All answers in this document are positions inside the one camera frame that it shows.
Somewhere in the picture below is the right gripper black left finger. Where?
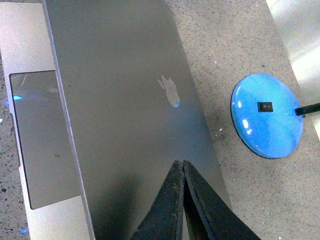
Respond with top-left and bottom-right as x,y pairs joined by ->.
131,161 -> 185,240

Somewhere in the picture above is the grey laptop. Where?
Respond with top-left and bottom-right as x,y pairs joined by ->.
0,0 -> 230,240

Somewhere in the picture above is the white curtain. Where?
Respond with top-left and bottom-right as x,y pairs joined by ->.
265,0 -> 320,141

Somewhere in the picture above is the blue desk lamp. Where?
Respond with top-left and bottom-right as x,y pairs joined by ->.
230,73 -> 320,159

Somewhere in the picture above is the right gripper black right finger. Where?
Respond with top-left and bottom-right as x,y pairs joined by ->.
183,160 -> 260,240

